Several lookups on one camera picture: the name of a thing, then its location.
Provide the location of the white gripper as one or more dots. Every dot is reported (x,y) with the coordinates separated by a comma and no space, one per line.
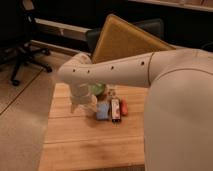
(80,96)

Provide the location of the clear plastic bottle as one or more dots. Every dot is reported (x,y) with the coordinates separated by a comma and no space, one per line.
(111,92)

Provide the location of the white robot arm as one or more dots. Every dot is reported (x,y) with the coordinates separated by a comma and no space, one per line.
(178,112)

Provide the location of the green bowl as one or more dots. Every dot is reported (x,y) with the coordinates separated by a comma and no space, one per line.
(97,89)

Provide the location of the blue sponge block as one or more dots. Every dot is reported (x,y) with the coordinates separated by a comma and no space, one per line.
(102,111)

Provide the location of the wooden table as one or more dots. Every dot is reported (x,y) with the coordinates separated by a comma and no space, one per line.
(75,142)

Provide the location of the orange red toy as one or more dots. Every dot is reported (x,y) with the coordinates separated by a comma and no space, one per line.
(124,108)

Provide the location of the yellow tilted board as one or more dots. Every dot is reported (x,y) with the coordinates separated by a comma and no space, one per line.
(119,39)

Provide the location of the black office chair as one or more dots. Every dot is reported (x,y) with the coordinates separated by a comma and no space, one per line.
(17,27)

